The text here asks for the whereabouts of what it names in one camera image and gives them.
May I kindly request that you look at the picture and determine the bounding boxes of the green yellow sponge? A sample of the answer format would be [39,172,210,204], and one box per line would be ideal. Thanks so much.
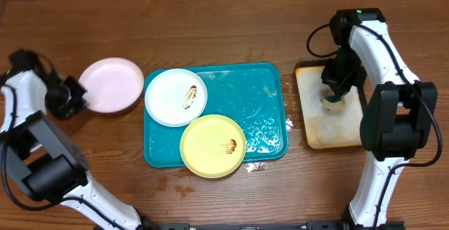
[322,95,344,111]

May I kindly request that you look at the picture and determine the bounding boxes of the white plate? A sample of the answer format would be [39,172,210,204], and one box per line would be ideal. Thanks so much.
[79,57,145,114]
[145,69,208,127]

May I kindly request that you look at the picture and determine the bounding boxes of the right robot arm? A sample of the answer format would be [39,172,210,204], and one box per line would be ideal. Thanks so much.
[321,8,443,229]

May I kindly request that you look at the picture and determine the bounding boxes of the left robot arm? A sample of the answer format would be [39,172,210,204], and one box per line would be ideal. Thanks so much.
[1,49,158,230]

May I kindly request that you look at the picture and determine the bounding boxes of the black baking tray with suds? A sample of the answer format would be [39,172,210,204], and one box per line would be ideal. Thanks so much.
[295,60,363,149]

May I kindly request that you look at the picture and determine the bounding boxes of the teal plastic tray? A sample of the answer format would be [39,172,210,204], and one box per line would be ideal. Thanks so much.
[143,62,288,168]

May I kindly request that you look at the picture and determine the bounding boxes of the yellow-green plate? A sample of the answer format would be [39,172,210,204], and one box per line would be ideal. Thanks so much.
[180,114,246,179]

